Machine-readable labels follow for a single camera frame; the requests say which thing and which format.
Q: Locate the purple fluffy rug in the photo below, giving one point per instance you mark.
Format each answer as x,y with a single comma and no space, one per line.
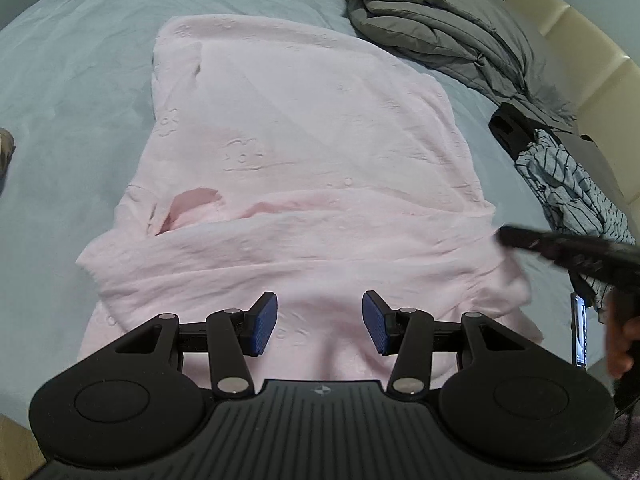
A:
631,440

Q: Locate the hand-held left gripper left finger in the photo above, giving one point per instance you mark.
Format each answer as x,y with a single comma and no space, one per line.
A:
262,322

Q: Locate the cream padded headboard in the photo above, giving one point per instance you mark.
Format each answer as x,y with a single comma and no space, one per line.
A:
600,60

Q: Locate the phone with lit screen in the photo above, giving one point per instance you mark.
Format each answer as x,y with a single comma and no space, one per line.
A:
580,335

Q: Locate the person's right hand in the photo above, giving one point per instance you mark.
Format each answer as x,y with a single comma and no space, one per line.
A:
617,350

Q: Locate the grey duvet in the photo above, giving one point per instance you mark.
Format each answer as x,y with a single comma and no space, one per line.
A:
440,25

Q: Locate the folded pink garment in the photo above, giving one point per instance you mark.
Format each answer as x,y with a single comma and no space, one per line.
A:
6,150

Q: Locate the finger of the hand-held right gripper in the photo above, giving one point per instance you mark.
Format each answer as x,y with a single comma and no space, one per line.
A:
525,239

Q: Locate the black garment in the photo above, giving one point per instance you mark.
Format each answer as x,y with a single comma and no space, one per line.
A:
510,127

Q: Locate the bed with pale blue sheet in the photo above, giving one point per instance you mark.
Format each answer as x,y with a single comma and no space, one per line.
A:
75,60

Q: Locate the striped garment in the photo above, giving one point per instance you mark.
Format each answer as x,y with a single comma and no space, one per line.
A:
570,185

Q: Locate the pink embossed garment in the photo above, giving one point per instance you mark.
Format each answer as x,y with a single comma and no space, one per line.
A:
310,135

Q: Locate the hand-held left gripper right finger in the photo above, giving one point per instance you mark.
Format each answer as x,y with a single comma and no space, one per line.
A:
375,322

